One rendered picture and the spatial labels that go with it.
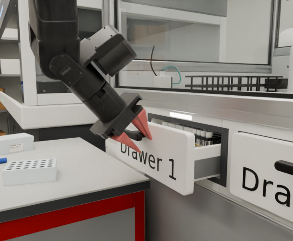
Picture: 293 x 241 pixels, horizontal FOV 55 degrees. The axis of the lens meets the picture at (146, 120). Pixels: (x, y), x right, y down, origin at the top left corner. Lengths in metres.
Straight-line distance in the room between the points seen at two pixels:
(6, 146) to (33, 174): 0.35
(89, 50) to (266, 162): 0.32
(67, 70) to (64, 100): 0.92
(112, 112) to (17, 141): 0.65
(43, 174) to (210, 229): 0.42
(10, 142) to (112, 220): 0.51
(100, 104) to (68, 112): 0.88
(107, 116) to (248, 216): 0.30
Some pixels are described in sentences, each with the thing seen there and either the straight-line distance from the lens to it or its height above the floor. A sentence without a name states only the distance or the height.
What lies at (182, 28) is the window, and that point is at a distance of 0.67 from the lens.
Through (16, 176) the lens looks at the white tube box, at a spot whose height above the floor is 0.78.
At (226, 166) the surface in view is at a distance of 0.55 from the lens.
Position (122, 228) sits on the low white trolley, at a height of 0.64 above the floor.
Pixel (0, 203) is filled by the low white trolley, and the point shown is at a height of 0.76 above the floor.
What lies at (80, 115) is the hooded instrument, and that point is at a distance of 1.37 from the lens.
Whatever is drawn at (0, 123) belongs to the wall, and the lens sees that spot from 4.68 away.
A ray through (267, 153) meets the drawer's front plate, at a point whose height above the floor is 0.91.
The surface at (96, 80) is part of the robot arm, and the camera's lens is 0.48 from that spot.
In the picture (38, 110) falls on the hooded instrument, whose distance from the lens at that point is 1.33.
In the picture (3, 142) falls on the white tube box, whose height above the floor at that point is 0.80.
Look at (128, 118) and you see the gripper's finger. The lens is 0.50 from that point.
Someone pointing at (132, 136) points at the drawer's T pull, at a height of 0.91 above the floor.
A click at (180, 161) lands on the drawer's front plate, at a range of 0.49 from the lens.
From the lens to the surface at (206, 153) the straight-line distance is 0.53.
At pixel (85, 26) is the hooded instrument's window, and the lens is 1.42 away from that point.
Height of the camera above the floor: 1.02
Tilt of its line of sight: 8 degrees down
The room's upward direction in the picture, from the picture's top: straight up
